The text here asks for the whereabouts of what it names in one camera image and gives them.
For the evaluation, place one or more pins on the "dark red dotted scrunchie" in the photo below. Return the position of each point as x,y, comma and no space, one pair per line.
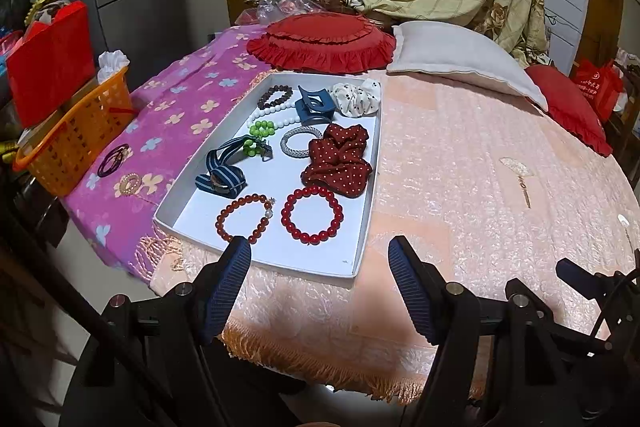
336,160

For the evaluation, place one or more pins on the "white patterned scrunchie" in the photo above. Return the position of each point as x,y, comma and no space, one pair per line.
355,100

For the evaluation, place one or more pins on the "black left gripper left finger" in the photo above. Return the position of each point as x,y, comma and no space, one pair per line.
211,297

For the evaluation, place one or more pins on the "red ruffled round cushion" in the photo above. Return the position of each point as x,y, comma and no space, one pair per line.
330,43

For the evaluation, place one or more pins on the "red gift bag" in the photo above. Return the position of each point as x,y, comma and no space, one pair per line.
53,61

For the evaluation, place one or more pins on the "blue plastic hair claw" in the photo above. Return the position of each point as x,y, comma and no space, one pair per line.
314,107

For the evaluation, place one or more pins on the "purple floral bed sheet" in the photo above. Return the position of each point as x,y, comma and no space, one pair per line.
178,108

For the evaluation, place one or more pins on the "silver mesh bangle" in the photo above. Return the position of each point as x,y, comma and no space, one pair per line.
295,142

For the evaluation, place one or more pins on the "orange plastic basket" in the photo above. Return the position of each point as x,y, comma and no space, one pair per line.
66,152

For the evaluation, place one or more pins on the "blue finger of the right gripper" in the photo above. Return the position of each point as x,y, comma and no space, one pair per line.
586,284

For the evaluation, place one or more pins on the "white pillow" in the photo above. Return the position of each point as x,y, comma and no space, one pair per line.
454,52

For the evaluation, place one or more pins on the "clear plastic bags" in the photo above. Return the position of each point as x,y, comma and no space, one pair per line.
266,12

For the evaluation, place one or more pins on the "white rectangular tray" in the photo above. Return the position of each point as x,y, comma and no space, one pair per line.
190,213

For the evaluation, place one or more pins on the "gold ring brooch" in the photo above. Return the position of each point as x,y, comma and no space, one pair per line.
129,184

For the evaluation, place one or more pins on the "pink quilted blanket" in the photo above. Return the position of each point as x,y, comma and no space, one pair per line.
434,147

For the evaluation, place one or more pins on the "white fan hair pin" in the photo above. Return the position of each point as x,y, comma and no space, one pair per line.
513,175

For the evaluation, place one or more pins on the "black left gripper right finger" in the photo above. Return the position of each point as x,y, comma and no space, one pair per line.
437,309

